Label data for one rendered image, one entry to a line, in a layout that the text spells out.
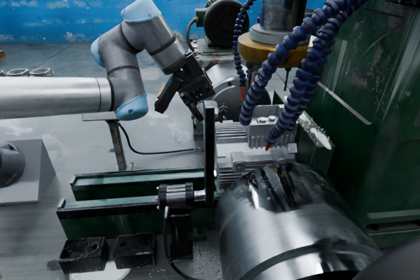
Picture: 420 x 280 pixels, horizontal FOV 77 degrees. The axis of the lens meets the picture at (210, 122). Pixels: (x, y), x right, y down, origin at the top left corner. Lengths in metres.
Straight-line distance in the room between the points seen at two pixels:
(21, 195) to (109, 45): 0.63
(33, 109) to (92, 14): 5.97
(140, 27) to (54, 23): 6.26
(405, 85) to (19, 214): 1.08
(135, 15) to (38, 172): 0.66
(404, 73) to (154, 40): 0.49
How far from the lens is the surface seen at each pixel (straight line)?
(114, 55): 0.64
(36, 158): 1.07
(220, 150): 0.64
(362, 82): 0.69
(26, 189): 1.08
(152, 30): 0.61
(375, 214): 0.81
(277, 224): 0.41
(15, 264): 0.93
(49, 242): 0.93
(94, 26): 6.54
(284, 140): 0.69
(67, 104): 0.57
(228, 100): 0.88
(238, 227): 0.45
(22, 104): 0.56
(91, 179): 0.89
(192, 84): 0.65
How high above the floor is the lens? 1.47
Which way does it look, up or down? 31 degrees down
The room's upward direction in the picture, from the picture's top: straight up
